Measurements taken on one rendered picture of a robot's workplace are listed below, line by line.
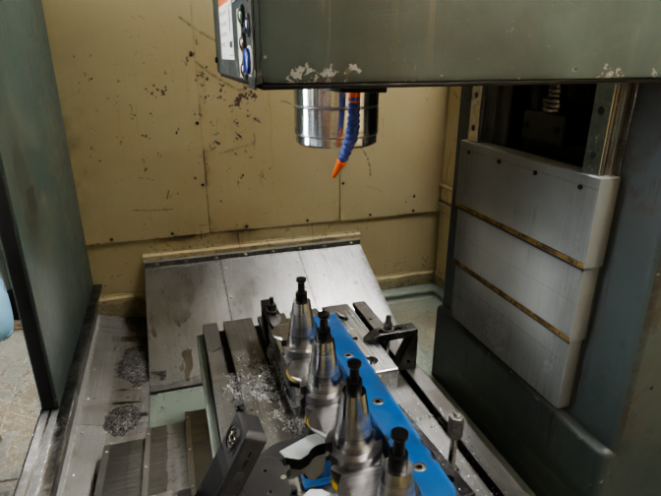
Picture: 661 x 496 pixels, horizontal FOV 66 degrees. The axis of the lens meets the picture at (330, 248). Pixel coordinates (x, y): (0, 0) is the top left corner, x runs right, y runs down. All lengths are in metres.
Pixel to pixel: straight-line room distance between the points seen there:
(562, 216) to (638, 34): 0.38
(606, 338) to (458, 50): 0.67
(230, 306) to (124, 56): 0.94
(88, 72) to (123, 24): 0.20
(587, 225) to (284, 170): 1.28
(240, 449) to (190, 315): 1.40
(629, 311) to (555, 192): 0.26
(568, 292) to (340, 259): 1.19
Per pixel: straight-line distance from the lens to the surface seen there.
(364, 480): 0.57
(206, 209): 2.03
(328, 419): 0.64
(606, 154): 1.06
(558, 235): 1.13
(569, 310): 1.15
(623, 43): 0.89
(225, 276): 2.04
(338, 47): 0.66
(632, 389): 1.16
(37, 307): 1.37
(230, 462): 0.56
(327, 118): 0.93
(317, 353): 0.64
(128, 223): 2.05
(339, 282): 2.05
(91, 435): 1.60
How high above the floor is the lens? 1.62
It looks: 21 degrees down
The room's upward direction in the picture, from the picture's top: straight up
